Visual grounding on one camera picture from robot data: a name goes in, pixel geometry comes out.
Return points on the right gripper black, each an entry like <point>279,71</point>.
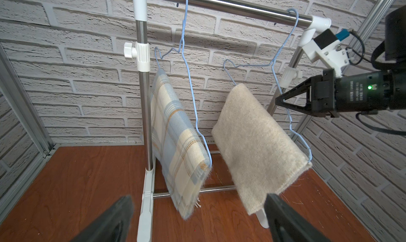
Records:
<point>342,93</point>

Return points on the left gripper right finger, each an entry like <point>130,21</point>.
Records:
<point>286,225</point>

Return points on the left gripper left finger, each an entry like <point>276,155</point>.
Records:
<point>112,225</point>

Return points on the beige wool scarf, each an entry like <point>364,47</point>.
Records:
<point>259,154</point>

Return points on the plaid blue cream scarf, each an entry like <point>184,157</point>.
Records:
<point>176,144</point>

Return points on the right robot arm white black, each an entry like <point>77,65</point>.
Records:
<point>389,56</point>

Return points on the metal clothes rack white joints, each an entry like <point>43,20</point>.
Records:
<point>140,52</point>

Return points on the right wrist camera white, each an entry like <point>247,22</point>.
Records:
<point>327,48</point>

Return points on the left corner aluminium post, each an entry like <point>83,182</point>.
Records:
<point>25,143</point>

